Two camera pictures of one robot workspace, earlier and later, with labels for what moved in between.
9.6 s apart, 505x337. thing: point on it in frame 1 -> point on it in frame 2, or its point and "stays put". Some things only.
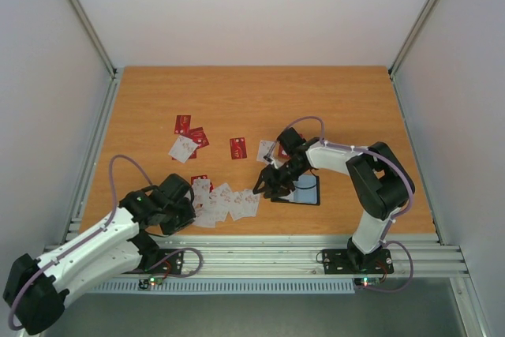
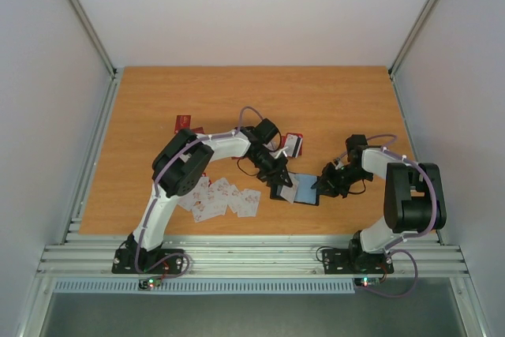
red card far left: (182, 124) stays put
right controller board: (366, 281) stays put
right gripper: (274, 178) -> (331, 177)
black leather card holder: (306, 190) stays put
